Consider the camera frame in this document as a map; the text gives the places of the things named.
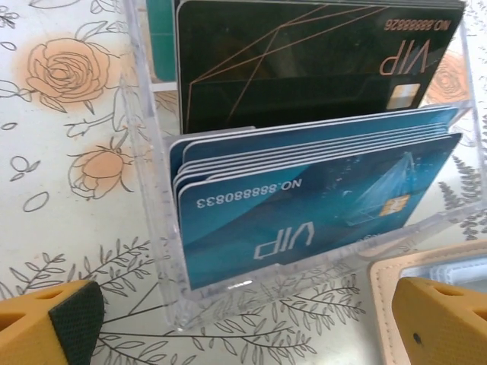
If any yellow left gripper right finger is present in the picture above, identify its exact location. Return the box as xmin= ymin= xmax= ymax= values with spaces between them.
xmin=393 ymin=276 xmax=487 ymax=365

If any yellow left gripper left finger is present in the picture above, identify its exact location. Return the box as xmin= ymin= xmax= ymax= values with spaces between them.
xmin=0 ymin=279 xmax=105 ymax=365

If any beige leather card holder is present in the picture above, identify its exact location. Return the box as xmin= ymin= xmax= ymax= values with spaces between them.
xmin=368 ymin=238 xmax=487 ymax=365

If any clear acrylic card box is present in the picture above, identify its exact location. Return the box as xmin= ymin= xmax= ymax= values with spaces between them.
xmin=120 ymin=0 xmax=483 ymax=336

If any black VIP card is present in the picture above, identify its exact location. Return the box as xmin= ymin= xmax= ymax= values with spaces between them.
xmin=175 ymin=0 xmax=466 ymax=135

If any teal plastic card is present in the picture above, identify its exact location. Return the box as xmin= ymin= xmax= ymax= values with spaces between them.
xmin=146 ymin=0 xmax=180 ymax=82

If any floral patterned tablecloth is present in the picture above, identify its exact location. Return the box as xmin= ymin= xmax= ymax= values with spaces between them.
xmin=0 ymin=0 xmax=487 ymax=365

